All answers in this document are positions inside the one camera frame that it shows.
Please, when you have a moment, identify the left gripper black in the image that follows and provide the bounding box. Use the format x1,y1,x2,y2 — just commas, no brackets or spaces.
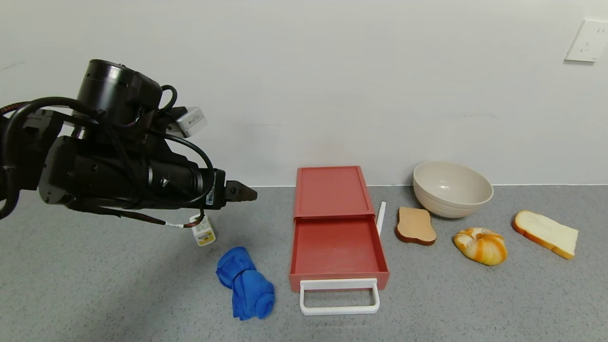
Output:
148,159,258,210

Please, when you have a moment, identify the red drawer with white handle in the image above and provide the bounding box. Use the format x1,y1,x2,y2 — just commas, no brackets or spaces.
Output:
289,215,390,316

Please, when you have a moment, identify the small white yellow bottle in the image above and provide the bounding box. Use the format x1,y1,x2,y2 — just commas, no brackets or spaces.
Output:
190,213,217,247

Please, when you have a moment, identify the blue cloth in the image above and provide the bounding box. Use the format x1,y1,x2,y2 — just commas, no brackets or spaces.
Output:
216,246,276,321

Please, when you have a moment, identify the brown toast slice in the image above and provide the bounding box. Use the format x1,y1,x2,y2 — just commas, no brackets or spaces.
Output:
395,207,437,246

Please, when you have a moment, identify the beige ribbed bowl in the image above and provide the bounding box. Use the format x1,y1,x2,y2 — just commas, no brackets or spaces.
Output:
413,161,494,219

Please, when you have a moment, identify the orange striped croissant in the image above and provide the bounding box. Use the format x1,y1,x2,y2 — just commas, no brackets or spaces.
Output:
453,228,508,266

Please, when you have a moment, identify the white bread slice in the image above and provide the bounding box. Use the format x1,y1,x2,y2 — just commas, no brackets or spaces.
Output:
512,210,580,260

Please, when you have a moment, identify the black camera cable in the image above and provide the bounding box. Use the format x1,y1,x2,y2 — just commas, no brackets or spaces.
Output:
152,85,215,212

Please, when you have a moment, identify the silver white wrist camera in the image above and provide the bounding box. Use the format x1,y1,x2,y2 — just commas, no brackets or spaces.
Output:
167,107,208,138

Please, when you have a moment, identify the thin red white cable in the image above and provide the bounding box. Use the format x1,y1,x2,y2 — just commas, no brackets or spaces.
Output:
71,199,202,229

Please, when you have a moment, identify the white wall socket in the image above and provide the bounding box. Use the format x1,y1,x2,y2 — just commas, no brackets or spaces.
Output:
564,19,608,62

